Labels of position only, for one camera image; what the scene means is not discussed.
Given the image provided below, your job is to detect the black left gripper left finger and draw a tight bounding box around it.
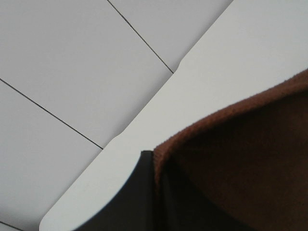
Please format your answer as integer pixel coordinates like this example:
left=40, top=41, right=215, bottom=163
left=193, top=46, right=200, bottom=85
left=76, top=151, right=166, bottom=231

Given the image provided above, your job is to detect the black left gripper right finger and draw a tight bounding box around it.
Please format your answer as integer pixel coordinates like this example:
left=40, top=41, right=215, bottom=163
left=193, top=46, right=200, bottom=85
left=160, top=161, right=253, bottom=231

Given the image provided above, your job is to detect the brown towel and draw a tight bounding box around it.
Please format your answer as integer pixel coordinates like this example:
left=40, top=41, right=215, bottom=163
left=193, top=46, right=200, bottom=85
left=154, top=71, right=308, bottom=231

